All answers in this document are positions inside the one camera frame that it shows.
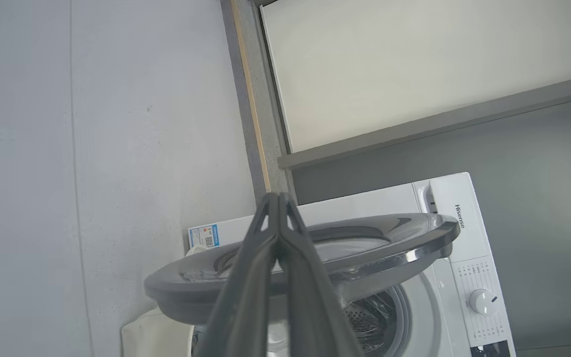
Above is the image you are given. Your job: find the cream fabric laundry basket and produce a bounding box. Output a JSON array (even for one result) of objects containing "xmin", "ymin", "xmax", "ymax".
[{"xmin": 121, "ymin": 245, "xmax": 208, "ymax": 357}]

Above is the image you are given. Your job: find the white detergent drawer front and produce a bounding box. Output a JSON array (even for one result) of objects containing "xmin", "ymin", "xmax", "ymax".
[{"xmin": 428, "ymin": 172, "xmax": 492, "ymax": 263}]

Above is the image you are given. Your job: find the black round glass washer door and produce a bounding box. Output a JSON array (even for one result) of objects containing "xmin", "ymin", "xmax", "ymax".
[{"xmin": 144, "ymin": 213, "xmax": 461, "ymax": 325}]

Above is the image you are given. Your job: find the white round control knob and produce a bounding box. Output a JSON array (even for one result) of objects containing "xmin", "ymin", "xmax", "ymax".
[{"xmin": 469, "ymin": 289, "xmax": 498, "ymax": 317}]

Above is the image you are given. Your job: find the blue energy label sticker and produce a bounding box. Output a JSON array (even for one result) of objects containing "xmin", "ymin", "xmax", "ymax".
[{"xmin": 188, "ymin": 224, "xmax": 220, "ymax": 249}]

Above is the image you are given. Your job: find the white front-load washing machine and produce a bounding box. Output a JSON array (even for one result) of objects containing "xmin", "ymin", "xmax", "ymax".
[{"xmin": 188, "ymin": 172, "xmax": 516, "ymax": 357}]

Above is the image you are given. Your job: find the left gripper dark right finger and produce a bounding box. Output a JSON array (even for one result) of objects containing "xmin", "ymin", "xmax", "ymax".
[{"xmin": 278, "ymin": 192, "xmax": 365, "ymax": 357}]

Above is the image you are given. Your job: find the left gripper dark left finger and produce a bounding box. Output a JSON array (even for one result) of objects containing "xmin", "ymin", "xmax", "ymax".
[{"xmin": 197, "ymin": 192, "xmax": 280, "ymax": 357}]

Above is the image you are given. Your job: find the gold floor threshold strip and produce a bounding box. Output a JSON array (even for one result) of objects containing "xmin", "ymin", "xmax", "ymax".
[{"xmin": 230, "ymin": 0, "xmax": 272, "ymax": 194}]

